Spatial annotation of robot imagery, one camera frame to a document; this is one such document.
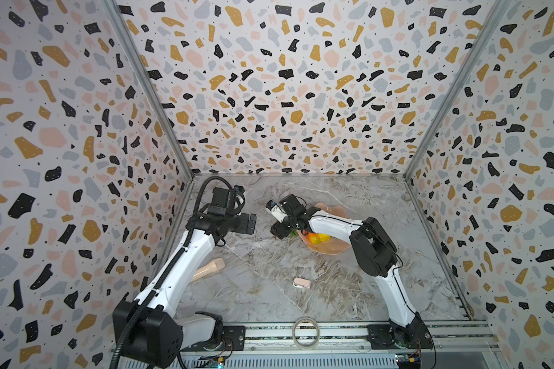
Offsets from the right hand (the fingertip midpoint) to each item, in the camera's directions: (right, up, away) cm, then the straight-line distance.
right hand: (277, 224), depth 98 cm
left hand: (-11, +5, -17) cm, 21 cm away
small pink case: (+11, -20, -14) cm, 27 cm away
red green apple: (+7, -3, -2) cm, 8 cm away
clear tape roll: (+14, -35, -25) cm, 45 cm away
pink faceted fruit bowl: (+22, -8, -6) cm, 25 cm away
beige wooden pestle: (-24, -15, -12) cm, 31 cm away
